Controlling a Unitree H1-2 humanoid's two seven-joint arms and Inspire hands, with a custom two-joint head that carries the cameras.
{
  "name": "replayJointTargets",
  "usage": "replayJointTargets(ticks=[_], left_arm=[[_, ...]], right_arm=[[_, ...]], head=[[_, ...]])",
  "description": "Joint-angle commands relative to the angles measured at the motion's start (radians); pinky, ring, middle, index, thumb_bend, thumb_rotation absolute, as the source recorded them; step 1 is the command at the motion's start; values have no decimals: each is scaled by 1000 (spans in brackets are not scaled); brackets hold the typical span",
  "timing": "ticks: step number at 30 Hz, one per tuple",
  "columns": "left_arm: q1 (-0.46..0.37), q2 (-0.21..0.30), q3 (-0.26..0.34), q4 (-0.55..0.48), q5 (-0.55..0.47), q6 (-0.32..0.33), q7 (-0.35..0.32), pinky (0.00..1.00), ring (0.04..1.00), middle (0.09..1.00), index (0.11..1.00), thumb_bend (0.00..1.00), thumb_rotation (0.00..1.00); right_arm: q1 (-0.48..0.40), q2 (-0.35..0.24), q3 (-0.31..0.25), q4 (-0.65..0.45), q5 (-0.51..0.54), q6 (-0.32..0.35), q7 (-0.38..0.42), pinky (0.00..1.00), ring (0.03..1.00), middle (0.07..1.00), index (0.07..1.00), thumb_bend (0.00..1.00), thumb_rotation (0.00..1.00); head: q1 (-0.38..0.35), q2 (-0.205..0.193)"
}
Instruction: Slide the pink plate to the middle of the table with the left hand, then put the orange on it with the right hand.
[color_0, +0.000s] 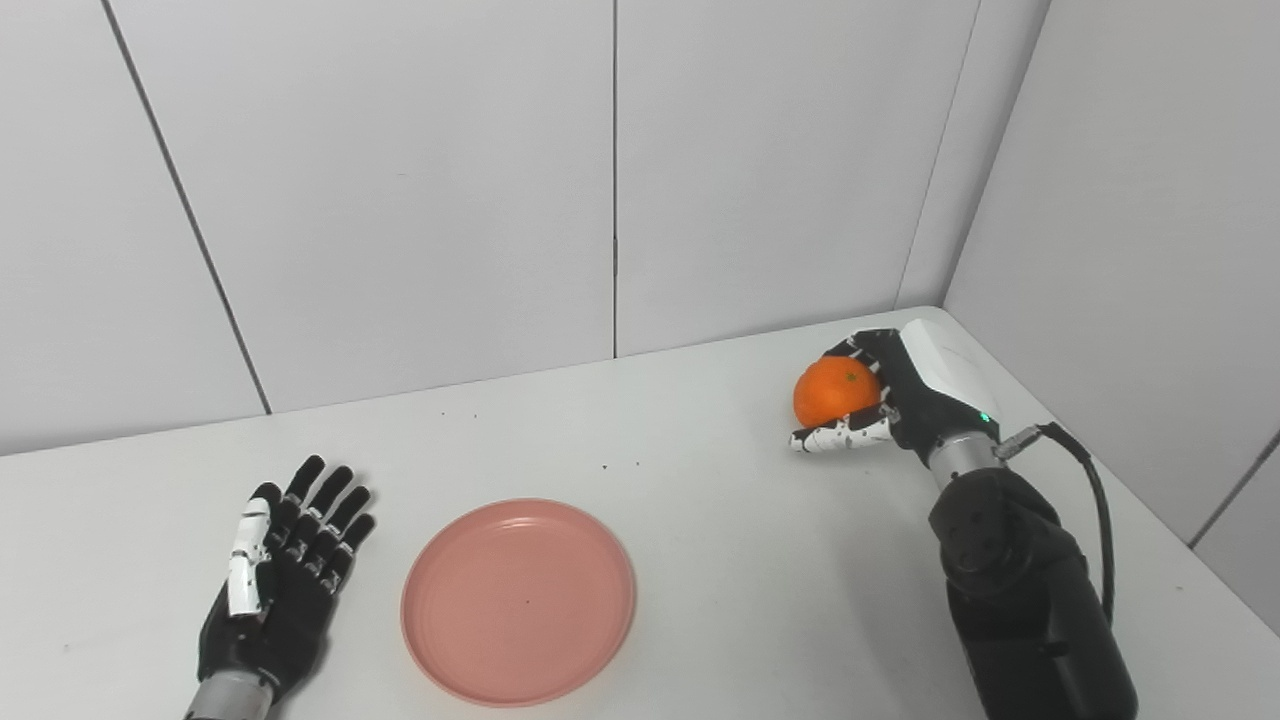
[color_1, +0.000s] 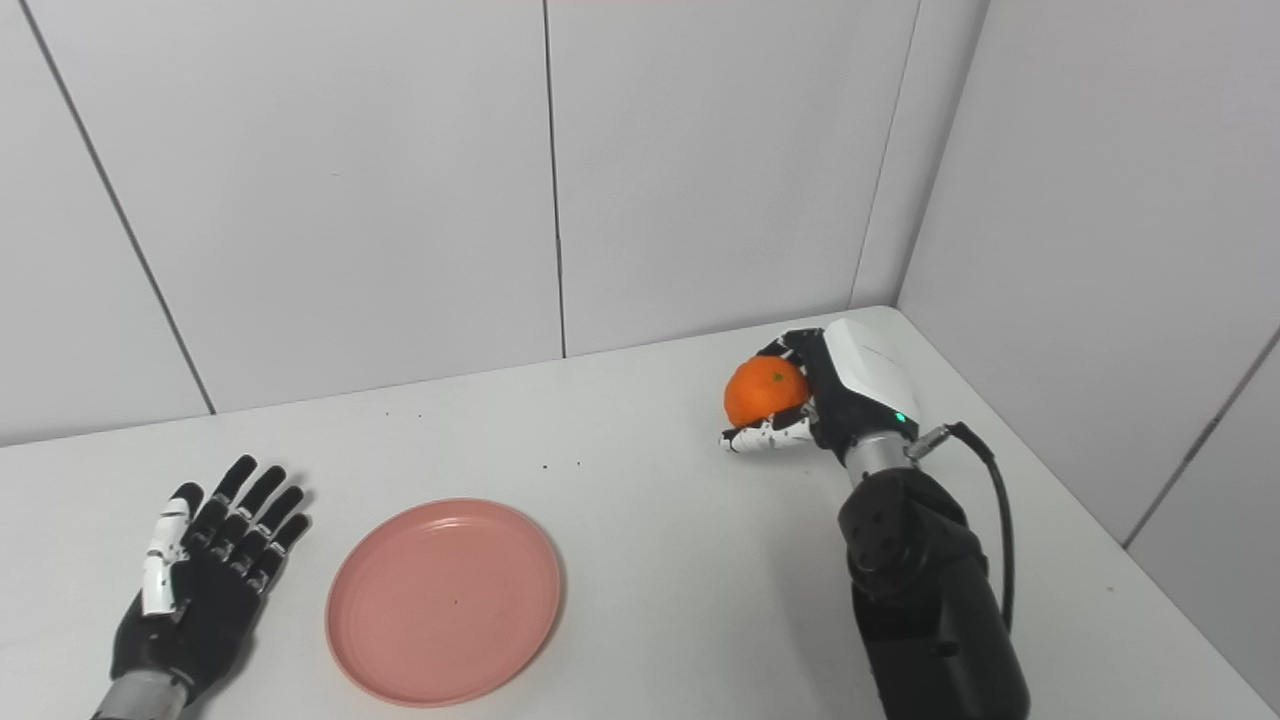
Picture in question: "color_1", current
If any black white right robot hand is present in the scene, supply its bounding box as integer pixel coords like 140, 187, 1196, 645
718, 318, 921, 471

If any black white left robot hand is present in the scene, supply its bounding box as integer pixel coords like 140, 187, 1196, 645
110, 455, 312, 706

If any orange fruit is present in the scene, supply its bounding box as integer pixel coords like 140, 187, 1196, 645
723, 355, 811, 429

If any pink round plate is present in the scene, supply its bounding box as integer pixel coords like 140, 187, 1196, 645
324, 498, 564, 709

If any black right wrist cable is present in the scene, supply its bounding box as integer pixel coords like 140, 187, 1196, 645
905, 421, 1017, 633

